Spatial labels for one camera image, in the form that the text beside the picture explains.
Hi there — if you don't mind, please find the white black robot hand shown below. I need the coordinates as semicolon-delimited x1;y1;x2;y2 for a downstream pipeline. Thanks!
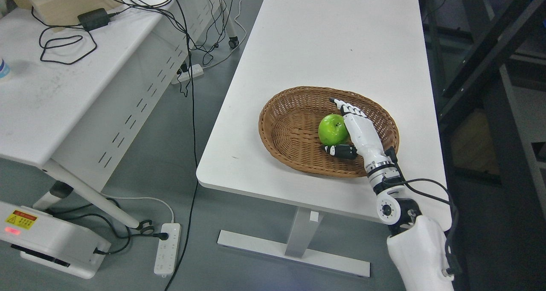
322;97;394;172

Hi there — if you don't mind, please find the green apple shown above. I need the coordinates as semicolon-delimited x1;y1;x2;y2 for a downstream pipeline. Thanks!
318;114;349;146

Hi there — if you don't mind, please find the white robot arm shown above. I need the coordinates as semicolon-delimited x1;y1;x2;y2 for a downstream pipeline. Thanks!
360;145;456;291

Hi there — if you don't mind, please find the black metal shelf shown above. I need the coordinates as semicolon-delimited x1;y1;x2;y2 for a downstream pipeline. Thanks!
418;0;545;291

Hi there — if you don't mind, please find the brown wicker basket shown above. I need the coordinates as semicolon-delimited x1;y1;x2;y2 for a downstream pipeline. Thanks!
258;86;400;178

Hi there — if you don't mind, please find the white standing desk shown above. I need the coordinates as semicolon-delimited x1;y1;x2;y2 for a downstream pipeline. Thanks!
196;0;445;277

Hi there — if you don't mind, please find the white power strip far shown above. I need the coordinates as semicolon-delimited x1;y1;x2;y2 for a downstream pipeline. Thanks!
170;64;203;84

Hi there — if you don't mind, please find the white power strip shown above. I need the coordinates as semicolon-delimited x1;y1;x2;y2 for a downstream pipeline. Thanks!
170;64;203;84
154;223;182;277

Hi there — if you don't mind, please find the white power strip near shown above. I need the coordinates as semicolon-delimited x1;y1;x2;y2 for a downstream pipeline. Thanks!
154;223;182;277

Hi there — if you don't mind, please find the white folding table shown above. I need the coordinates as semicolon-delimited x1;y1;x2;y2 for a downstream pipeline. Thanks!
1;0;232;229

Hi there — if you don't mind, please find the black power adapter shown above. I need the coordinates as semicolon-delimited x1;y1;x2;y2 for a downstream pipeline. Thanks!
77;8;110;31

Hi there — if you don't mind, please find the white machine with warning label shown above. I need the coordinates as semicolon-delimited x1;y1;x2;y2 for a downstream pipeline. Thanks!
0;201;111;279

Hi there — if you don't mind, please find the cardboard box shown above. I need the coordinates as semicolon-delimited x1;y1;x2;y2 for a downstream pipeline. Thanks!
4;0;124;27

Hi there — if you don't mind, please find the paper cup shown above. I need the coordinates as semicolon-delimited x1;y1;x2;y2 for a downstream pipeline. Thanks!
0;58;11;82

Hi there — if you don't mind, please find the long black floor cable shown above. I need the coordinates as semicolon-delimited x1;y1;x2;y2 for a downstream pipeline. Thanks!
90;0;201;291

